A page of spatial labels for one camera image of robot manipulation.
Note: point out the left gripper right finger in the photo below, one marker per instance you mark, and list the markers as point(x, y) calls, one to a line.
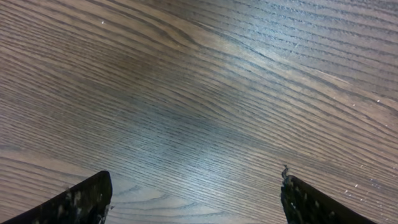
point(304, 204)

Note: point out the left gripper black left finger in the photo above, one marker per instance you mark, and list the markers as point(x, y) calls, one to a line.
point(85, 203)

